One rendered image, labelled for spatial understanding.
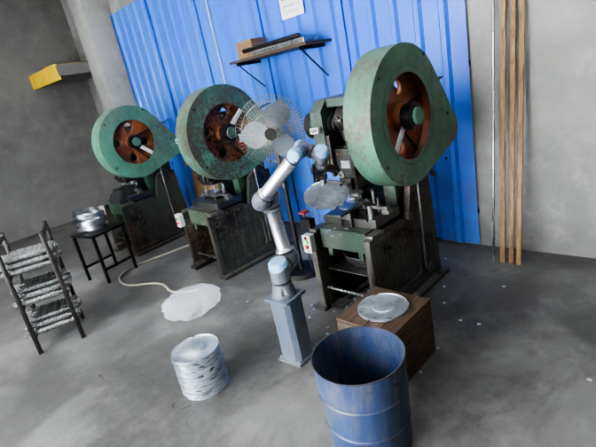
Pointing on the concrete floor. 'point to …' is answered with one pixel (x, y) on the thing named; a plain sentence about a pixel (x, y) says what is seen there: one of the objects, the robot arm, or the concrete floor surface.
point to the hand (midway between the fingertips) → (323, 183)
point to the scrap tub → (364, 388)
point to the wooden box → (401, 327)
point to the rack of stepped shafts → (41, 286)
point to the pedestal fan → (274, 112)
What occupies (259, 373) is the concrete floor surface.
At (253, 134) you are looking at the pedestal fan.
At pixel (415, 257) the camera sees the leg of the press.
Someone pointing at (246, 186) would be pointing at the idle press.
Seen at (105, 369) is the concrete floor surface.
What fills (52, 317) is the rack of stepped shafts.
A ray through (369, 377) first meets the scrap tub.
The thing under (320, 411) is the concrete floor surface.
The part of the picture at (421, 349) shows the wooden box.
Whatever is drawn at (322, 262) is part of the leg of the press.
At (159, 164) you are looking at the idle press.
